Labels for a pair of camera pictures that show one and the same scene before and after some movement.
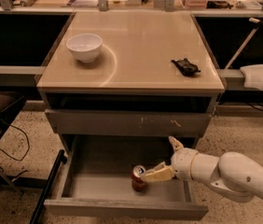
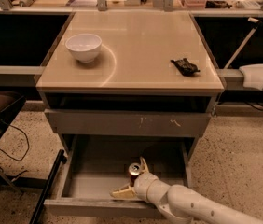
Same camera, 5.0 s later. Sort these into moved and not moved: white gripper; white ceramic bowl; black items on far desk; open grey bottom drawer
Moved: white gripper
Not moved: white ceramic bowl; open grey bottom drawer; black items on far desk
